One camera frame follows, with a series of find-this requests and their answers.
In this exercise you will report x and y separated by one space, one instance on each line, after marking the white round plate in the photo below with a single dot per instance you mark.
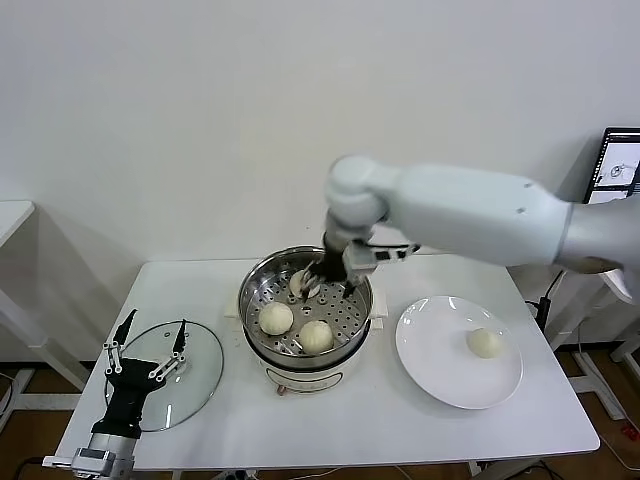
440 360

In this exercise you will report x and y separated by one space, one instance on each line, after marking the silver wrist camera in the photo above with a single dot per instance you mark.
360 257
95 459

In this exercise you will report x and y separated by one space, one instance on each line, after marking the stainless steel steamer basket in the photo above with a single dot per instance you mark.
340 320

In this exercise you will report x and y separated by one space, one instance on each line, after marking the white steamed baozi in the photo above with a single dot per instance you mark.
296 284
316 337
276 318
485 343

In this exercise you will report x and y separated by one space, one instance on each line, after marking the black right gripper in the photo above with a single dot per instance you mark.
332 262

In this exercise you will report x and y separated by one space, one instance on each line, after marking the small red floor object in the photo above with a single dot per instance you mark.
631 428

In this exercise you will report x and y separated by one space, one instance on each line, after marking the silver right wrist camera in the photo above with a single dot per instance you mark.
360 257

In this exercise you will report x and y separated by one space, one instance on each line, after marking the white side table with laptop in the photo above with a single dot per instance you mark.
620 287

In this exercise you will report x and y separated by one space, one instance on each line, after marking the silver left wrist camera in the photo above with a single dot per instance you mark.
95 459

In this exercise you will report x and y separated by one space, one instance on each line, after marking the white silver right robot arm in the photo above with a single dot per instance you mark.
475 215

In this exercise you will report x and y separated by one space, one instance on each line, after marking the white electric cooker pot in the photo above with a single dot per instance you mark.
305 380

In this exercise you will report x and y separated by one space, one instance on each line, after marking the empty white side table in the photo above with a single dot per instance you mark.
12 215

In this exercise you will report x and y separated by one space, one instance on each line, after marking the grey open laptop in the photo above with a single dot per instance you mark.
615 165

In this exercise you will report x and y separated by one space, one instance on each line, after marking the round glass pot lid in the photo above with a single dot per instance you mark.
200 380

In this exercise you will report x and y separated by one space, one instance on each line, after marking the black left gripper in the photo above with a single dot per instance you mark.
125 395

